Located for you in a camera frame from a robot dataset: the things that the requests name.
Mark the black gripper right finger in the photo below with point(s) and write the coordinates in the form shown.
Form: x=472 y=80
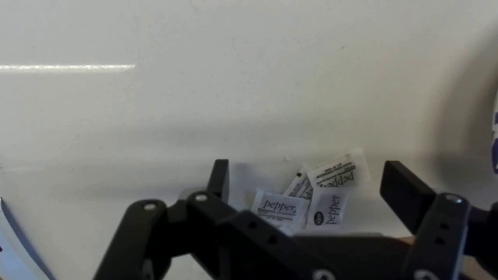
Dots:
x=436 y=234

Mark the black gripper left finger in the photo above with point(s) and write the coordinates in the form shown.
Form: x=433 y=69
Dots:
x=156 y=234

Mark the white pepper packet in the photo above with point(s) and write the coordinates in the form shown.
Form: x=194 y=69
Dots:
x=329 y=209
x=301 y=187
x=279 y=209
x=340 y=172

